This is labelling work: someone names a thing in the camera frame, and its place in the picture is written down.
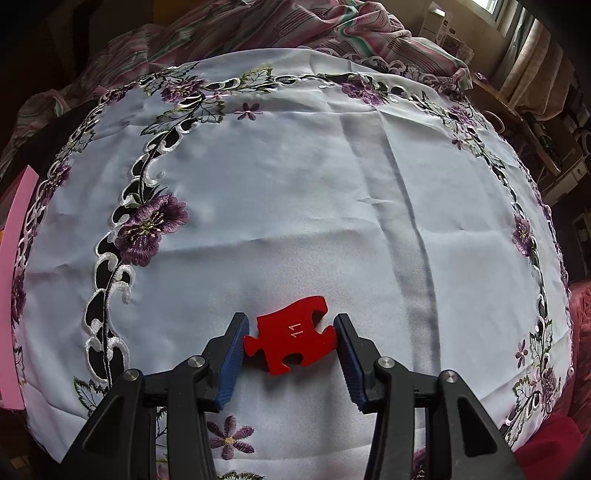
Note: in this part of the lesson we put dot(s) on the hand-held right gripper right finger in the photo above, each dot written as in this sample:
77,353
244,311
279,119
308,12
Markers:
351,369

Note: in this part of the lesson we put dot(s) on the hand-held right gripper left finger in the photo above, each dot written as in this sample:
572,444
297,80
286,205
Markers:
231,369

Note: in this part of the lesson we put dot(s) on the red puzzle piece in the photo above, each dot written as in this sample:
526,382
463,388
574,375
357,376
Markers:
291,337

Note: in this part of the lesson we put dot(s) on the white tray with pink rim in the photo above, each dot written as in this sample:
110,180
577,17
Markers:
14,277

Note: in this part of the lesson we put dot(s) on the white embroidered floral tablecloth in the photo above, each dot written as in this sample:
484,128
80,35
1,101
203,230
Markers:
300,207

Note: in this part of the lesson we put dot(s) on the red cloth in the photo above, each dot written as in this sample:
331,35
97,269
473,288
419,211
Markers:
563,415

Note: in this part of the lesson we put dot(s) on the wooden shelf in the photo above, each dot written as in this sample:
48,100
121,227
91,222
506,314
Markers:
498,94

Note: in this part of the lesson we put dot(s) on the purple box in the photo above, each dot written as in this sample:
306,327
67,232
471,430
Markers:
459,48

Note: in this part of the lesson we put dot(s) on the pink striped blanket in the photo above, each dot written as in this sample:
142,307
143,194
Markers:
277,27

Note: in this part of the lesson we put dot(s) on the pale patterned curtain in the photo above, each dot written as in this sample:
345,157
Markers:
526,64

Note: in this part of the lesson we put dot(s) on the white cardboard box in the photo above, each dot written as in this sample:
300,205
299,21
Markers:
441,23

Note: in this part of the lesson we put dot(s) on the bright window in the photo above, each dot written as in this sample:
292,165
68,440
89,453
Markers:
494,9

